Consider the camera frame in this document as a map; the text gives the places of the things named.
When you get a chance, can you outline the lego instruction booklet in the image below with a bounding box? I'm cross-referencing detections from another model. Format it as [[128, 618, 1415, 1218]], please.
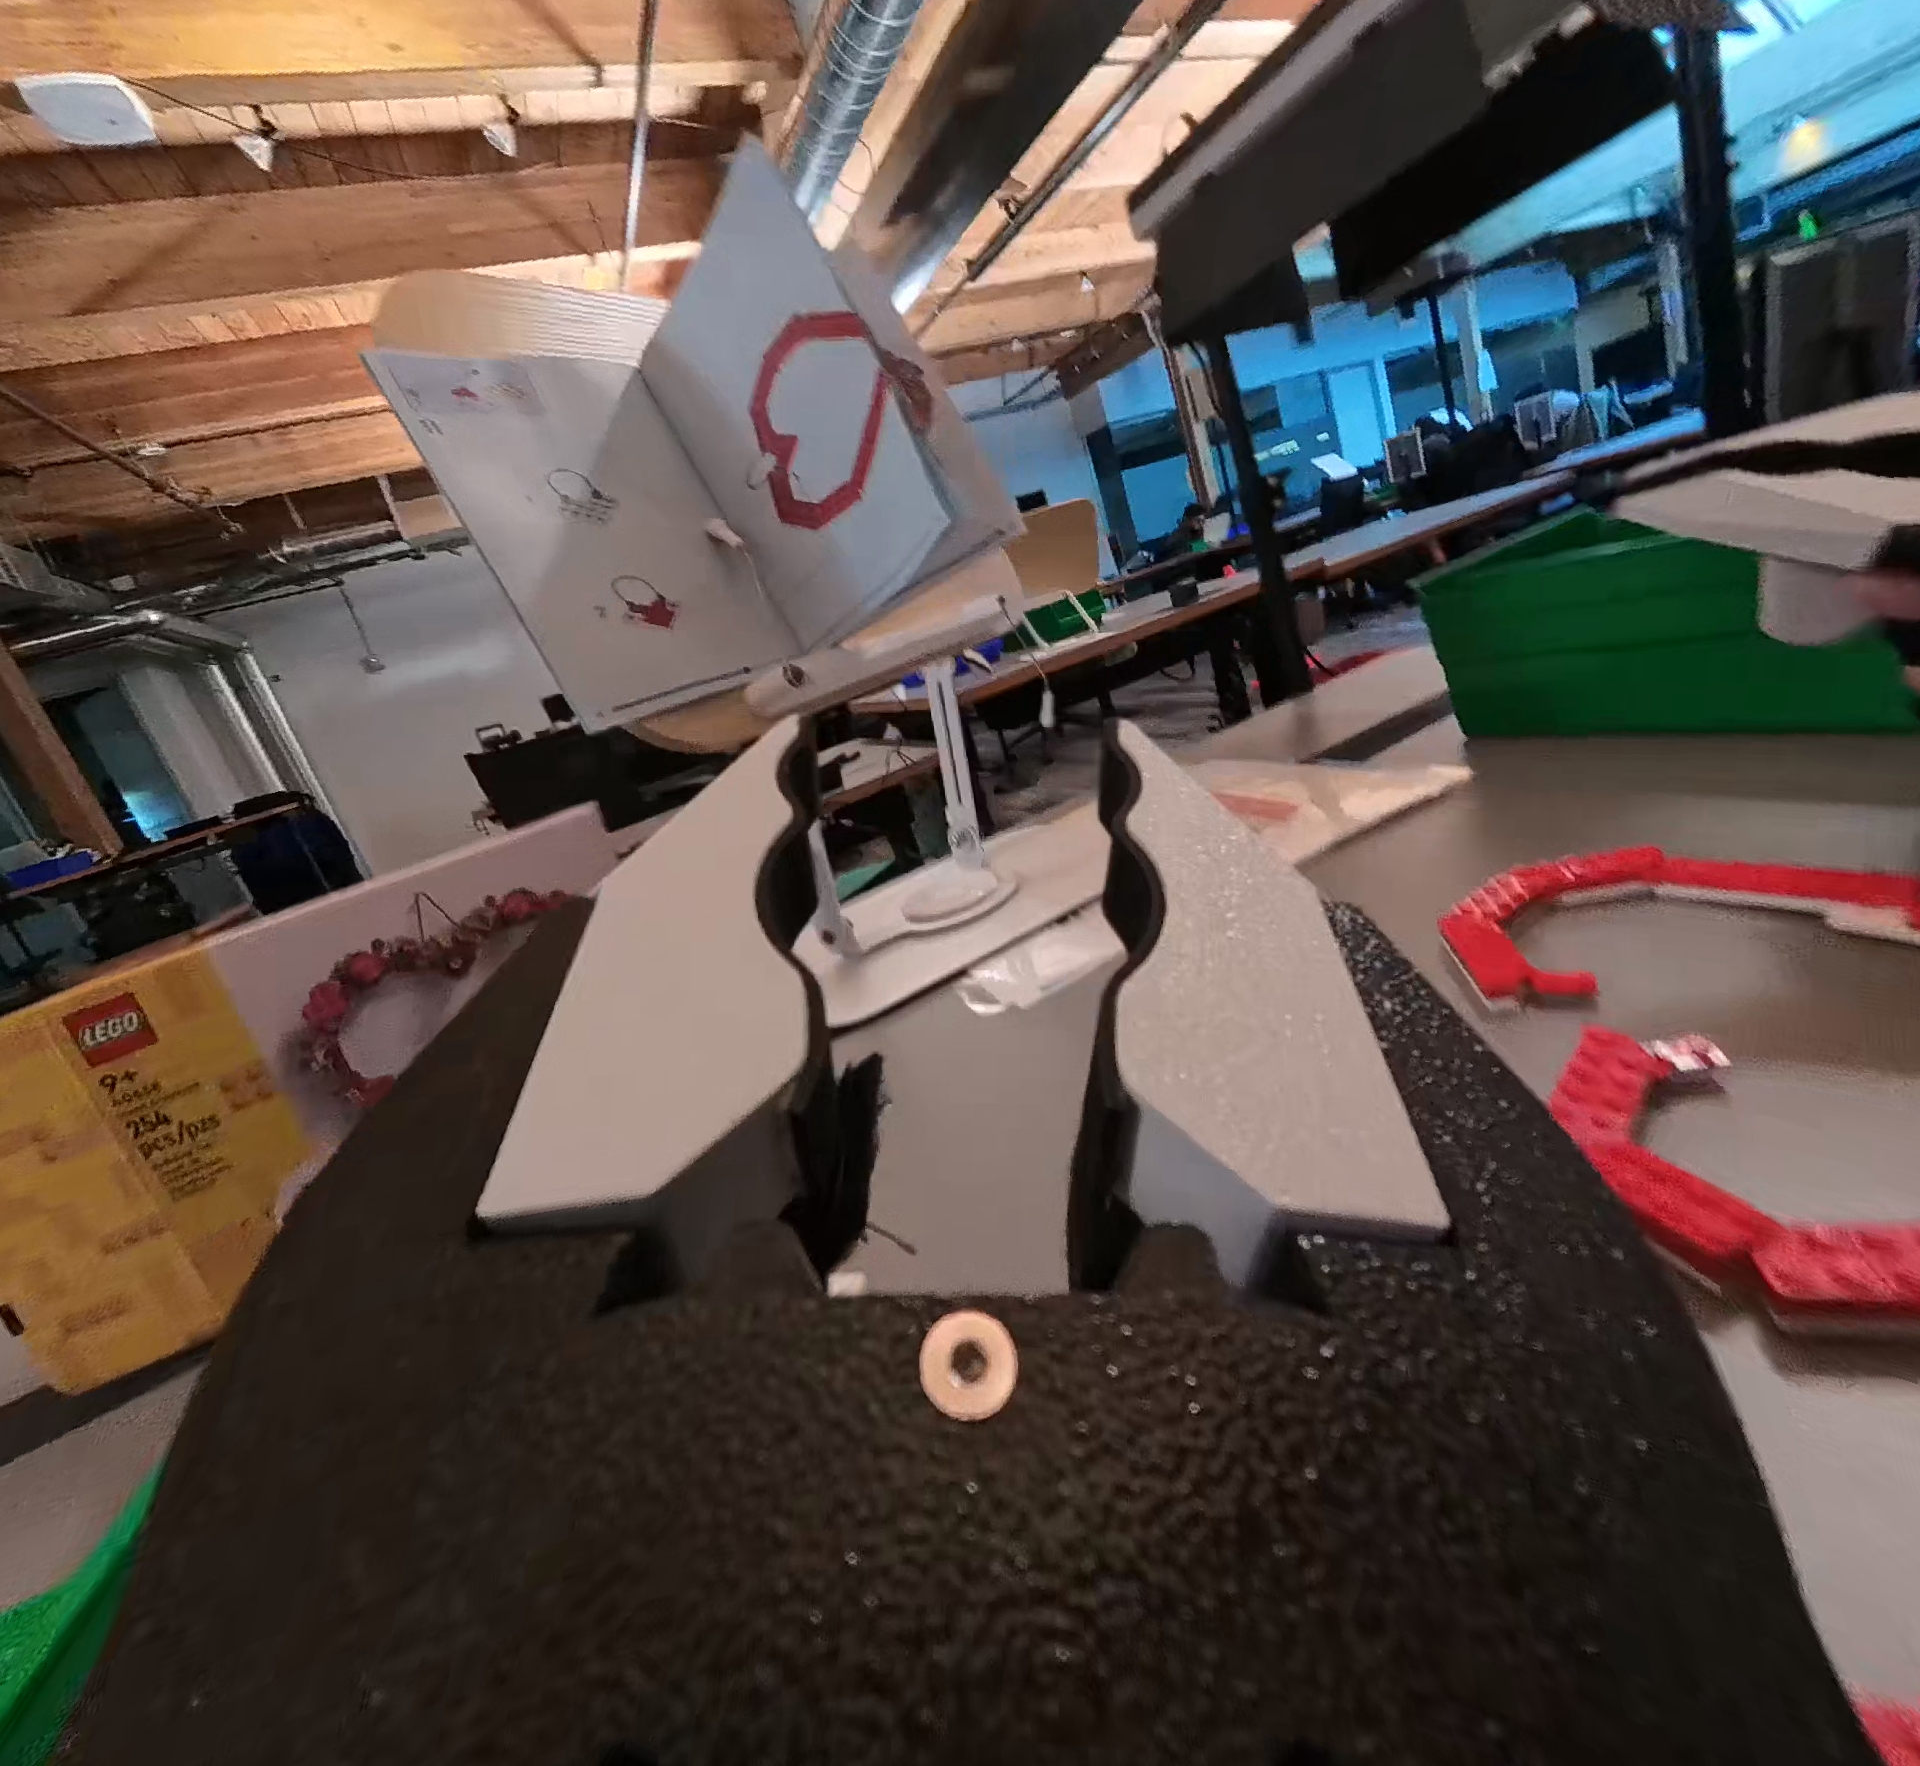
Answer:
[[364, 139, 1031, 737]]

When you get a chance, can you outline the white ceiling device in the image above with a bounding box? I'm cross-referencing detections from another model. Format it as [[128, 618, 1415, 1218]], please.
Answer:
[[12, 72, 161, 150]]

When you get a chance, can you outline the clear plastic bag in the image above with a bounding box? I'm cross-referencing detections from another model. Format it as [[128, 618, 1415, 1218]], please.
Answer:
[[958, 953, 1130, 1016]]

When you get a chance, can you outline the silver ventilation duct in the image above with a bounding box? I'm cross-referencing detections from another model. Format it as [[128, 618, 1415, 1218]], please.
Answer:
[[782, 0, 1005, 226]]

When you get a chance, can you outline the red lego frame half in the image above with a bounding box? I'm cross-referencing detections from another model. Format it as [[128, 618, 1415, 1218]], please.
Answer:
[[1437, 845, 1920, 1006], [1548, 1026, 1920, 1330]]

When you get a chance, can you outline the black desk post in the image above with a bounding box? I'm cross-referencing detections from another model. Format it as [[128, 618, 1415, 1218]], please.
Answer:
[[1197, 334, 1313, 707], [1659, 0, 1752, 435]]

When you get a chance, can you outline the flat white plastic bag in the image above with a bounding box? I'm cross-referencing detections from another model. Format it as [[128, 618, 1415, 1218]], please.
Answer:
[[1200, 752, 1475, 864]]

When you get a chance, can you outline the white book stand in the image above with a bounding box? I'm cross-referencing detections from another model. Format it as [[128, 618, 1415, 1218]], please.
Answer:
[[741, 593, 1145, 1033]]

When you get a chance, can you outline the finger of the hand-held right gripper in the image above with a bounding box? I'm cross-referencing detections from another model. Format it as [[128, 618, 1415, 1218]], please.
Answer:
[[1129, 0, 1700, 340], [1613, 393, 1920, 648]]

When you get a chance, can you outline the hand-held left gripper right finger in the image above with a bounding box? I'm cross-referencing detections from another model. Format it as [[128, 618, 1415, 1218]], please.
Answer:
[[1072, 720, 1450, 1283]]

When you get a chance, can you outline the green plastic bin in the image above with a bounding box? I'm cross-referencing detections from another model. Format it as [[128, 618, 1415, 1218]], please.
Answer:
[[1415, 507, 1920, 743], [0, 1463, 170, 1766]]

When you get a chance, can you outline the lego set box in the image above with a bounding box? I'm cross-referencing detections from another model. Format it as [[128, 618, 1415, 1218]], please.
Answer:
[[0, 805, 620, 1396]]

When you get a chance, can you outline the black overhead light bar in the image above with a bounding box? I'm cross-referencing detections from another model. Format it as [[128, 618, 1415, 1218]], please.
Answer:
[[883, 0, 1264, 270]]

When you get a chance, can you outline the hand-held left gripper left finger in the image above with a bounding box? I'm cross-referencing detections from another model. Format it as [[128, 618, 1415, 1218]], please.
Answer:
[[477, 716, 841, 1238]]

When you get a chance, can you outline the long office desk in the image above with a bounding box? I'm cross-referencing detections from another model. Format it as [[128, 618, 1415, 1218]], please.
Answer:
[[840, 409, 1713, 748]]

